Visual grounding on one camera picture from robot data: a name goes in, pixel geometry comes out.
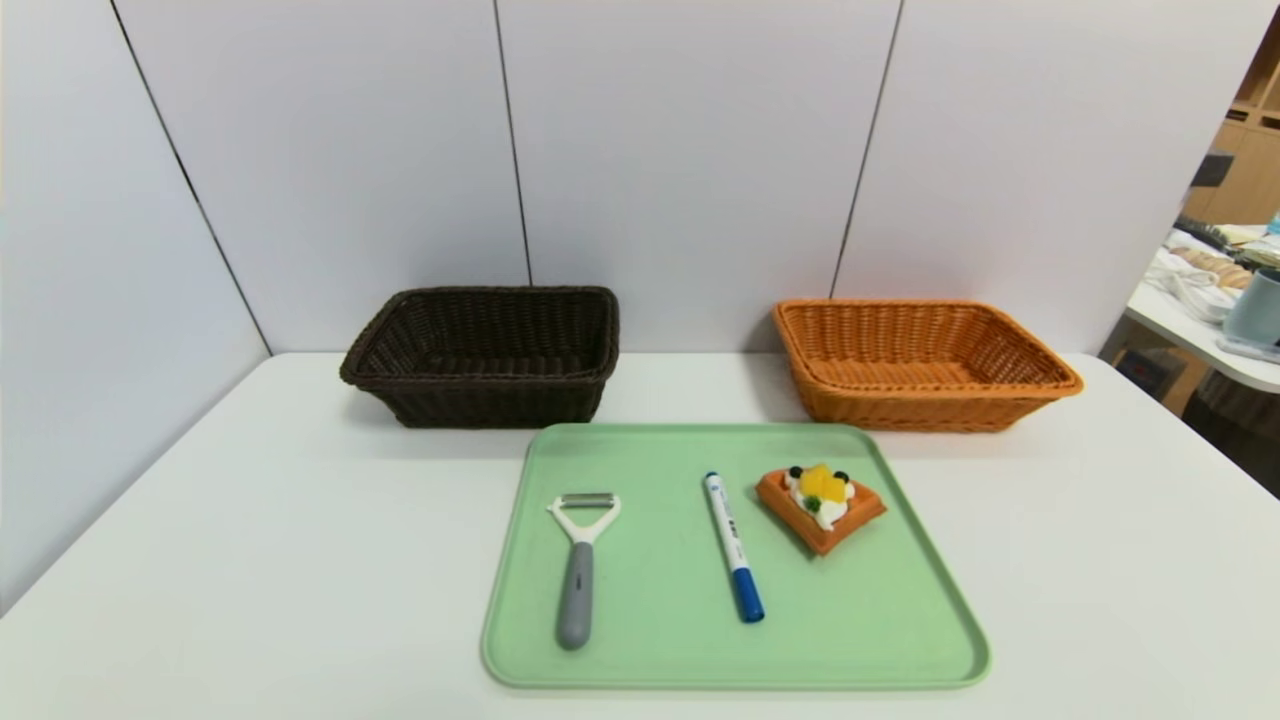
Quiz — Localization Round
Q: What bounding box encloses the white peeler with grey handle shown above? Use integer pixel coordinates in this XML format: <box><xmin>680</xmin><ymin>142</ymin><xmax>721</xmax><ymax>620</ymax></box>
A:
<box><xmin>546</xmin><ymin>492</ymin><xmax>622</xmax><ymax>652</ymax></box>

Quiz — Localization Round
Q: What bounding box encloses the white background table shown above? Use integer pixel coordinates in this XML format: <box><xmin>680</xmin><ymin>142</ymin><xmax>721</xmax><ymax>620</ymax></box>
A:
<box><xmin>1125</xmin><ymin>225</ymin><xmax>1280</xmax><ymax>394</ymax></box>

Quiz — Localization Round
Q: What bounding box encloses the wooden shelf cabinet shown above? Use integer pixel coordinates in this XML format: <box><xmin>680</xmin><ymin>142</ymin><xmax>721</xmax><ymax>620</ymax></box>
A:
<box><xmin>1185</xmin><ymin>10</ymin><xmax>1280</xmax><ymax>226</ymax></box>

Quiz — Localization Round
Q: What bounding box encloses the orange wicker basket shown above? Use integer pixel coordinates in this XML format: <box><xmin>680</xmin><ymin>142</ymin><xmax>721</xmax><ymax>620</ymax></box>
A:
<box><xmin>772</xmin><ymin>298</ymin><xmax>1085</xmax><ymax>433</ymax></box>

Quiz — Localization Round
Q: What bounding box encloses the white whiteboard marker blue cap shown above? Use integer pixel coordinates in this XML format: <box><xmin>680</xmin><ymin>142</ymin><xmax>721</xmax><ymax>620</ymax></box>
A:
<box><xmin>703</xmin><ymin>471</ymin><xmax>766</xmax><ymax>625</ymax></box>

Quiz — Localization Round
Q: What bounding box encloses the brown box under table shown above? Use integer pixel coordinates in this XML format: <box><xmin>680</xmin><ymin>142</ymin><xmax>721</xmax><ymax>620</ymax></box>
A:
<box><xmin>1113</xmin><ymin>345</ymin><xmax>1206</xmax><ymax>416</ymax></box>

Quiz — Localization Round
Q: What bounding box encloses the grey blue cup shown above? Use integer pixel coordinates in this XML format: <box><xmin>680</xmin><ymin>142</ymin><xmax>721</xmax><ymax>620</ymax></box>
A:
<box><xmin>1218</xmin><ymin>266</ymin><xmax>1280</xmax><ymax>363</ymax></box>

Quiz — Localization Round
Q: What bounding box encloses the white crumpled cloth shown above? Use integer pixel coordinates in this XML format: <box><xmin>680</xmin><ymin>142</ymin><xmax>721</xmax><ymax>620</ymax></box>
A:
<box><xmin>1143</xmin><ymin>247</ymin><xmax>1241</xmax><ymax>324</ymax></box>

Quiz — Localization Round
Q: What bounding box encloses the dark brown wicker basket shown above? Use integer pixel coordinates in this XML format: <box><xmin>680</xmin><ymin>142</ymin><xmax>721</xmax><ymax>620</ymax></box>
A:
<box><xmin>339</xmin><ymin>286</ymin><xmax>621</xmax><ymax>430</ymax></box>

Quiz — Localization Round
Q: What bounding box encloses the toy waffle with fruit cream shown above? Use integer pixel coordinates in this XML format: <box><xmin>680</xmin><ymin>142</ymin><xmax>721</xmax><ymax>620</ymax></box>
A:
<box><xmin>755</xmin><ymin>463</ymin><xmax>888</xmax><ymax>557</ymax></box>

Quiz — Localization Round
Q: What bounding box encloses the light green plastic tray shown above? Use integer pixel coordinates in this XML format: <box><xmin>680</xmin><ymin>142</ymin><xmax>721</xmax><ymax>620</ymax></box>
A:
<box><xmin>481</xmin><ymin>422</ymin><xmax>992</xmax><ymax>691</ymax></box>

